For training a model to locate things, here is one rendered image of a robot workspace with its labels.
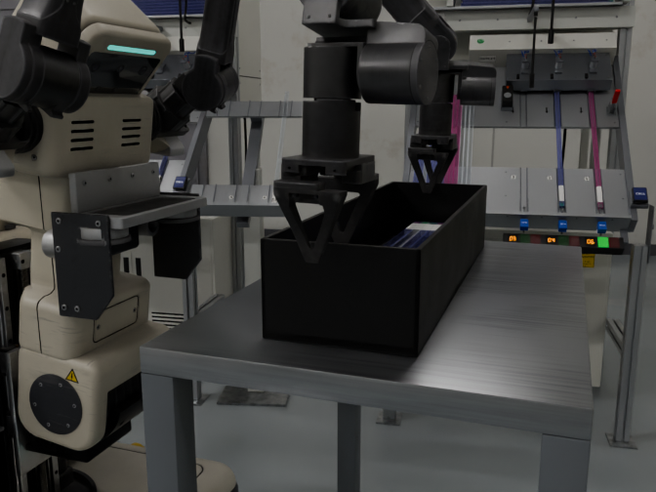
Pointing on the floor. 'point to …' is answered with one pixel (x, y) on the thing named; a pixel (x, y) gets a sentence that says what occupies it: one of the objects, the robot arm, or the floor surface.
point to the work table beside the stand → (400, 368)
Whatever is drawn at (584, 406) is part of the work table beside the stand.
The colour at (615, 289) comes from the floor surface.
